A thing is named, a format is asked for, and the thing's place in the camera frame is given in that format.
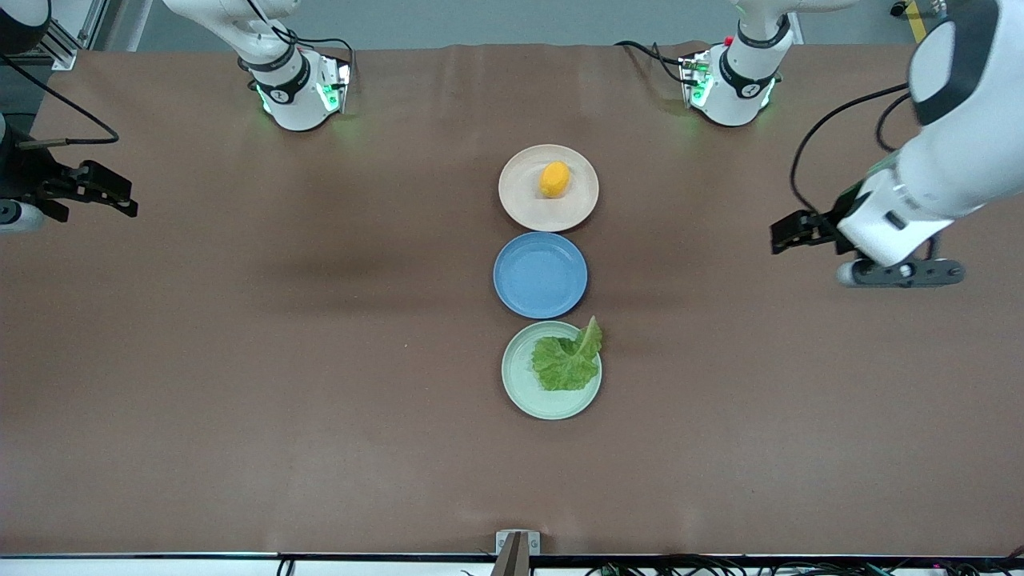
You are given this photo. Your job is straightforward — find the blue round plate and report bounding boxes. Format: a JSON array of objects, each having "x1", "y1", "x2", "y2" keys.
[{"x1": 493, "y1": 232, "x2": 589, "y2": 320}]

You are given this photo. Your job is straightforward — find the black right base cable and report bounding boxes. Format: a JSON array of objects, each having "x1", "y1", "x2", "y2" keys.
[{"x1": 244, "y1": 0, "x2": 356, "y2": 77}]

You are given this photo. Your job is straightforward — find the beige round plate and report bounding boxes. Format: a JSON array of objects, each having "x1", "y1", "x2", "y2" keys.
[{"x1": 498, "y1": 144, "x2": 600, "y2": 234}]

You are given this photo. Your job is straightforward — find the brown table cover sheet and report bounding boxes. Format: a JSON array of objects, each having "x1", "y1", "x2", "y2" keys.
[{"x1": 0, "y1": 42, "x2": 1024, "y2": 557}]

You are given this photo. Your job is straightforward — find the black left base cable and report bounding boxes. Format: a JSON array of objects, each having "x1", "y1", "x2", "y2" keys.
[{"x1": 614, "y1": 39, "x2": 693, "y2": 86}]

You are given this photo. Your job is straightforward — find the light green round plate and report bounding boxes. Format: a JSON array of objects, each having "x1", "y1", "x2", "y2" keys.
[{"x1": 501, "y1": 321, "x2": 603, "y2": 422}]

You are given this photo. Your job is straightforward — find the aluminium frame profile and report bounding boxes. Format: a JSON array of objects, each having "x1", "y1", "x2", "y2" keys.
[{"x1": 32, "y1": 0, "x2": 110, "y2": 71}]

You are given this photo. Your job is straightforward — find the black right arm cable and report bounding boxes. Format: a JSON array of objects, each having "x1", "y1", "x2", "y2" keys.
[{"x1": 0, "y1": 53, "x2": 121, "y2": 147}]

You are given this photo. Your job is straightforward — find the green lettuce leaf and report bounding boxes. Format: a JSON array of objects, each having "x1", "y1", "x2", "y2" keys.
[{"x1": 531, "y1": 316, "x2": 604, "y2": 393}]

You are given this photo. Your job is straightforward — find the metal bracket with post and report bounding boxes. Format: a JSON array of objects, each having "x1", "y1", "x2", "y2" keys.
[{"x1": 490, "y1": 529, "x2": 542, "y2": 576}]

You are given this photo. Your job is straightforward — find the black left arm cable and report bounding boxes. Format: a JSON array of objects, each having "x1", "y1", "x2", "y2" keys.
[{"x1": 790, "y1": 82, "x2": 914, "y2": 215}]

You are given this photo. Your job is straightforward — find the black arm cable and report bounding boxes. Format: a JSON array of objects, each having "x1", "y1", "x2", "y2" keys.
[
  {"x1": 790, "y1": 82, "x2": 914, "y2": 215},
  {"x1": 0, "y1": 53, "x2": 121, "y2": 147}
]

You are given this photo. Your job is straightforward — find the yellow lemon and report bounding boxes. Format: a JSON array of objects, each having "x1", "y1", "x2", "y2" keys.
[{"x1": 539, "y1": 161, "x2": 571, "y2": 199}]

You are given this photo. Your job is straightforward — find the black base cable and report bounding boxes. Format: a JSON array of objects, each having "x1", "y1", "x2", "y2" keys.
[
  {"x1": 244, "y1": 0, "x2": 356, "y2": 77},
  {"x1": 614, "y1": 39, "x2": 693, "y2": 86}
]

